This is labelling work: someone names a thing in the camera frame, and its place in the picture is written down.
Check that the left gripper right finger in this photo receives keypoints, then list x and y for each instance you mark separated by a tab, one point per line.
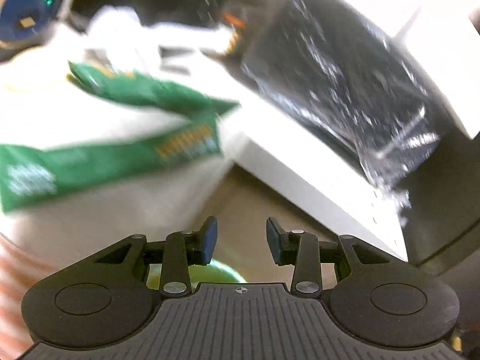
283	245

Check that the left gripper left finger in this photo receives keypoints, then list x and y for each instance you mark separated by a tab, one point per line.
203	242

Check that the small green snack wrapper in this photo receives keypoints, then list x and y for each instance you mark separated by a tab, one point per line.
141	90

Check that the long green snack wrapper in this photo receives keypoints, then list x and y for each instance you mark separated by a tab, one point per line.
30	176

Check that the clear plastic bag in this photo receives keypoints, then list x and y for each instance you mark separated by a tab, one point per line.
116	38

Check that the green trash bin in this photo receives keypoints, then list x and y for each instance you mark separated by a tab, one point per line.
214	272

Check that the garlic cloves in bag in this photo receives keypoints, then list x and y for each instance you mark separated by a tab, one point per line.
389	206

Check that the pink striped towel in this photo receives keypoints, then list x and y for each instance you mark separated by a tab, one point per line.
19	272

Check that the black microwave oven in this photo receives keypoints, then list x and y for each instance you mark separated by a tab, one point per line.
324	63

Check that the sauce jar orange lid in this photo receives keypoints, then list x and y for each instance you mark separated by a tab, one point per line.
238	27

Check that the white styrofoam box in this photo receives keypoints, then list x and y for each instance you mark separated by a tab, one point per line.
443	37

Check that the blue small rice cooker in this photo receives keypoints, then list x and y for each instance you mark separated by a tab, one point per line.
24	21

